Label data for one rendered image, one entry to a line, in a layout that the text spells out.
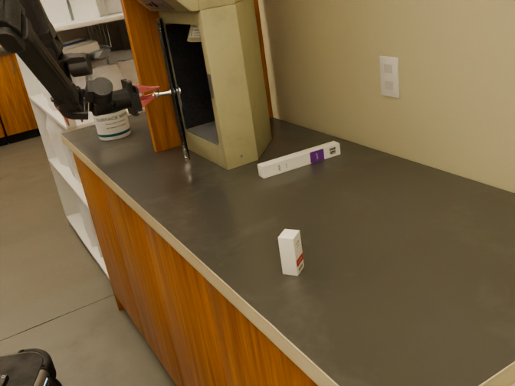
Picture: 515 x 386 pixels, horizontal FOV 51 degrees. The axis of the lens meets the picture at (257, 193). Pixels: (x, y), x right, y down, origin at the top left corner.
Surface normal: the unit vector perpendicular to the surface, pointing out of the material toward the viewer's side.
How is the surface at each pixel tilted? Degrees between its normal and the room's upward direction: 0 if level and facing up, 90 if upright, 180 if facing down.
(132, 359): 0
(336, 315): 0
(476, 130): 90
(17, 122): 90
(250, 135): 90
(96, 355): 0
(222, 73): 90
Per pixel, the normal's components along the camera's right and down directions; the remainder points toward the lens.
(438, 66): -0.85, 0.31
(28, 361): -0.14, -0.91
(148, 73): 0.50, 0.28
